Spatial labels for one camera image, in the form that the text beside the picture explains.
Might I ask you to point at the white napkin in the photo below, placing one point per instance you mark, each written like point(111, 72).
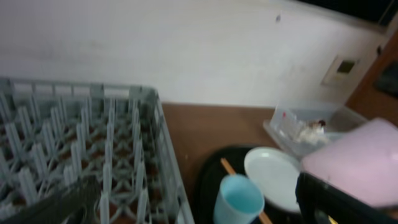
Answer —
point(312, 135)

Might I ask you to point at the grey dishwasher rack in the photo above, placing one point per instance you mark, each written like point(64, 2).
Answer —
point(54, 133)

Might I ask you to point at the wooden chopstick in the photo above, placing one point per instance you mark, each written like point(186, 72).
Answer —
point(262, 216)

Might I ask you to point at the grey round plate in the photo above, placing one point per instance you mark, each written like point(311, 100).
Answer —
point(275, 173)

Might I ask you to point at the brown snack wrapper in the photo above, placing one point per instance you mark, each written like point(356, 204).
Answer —
point(317, 123)

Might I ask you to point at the white wall socket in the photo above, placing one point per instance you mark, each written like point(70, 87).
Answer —
point(340, 70)

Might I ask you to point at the clear plastic bin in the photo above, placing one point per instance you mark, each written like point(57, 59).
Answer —
point(289, 118)

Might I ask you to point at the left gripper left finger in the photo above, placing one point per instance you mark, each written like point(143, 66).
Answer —
point(75, 203)

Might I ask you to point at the pink plastic cup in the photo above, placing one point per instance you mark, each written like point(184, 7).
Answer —
point(362, 164)

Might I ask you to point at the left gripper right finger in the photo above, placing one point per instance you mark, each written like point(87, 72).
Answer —
point(314, 195)

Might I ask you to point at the blue plastic cup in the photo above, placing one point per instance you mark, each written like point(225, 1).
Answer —
point(239, 201)

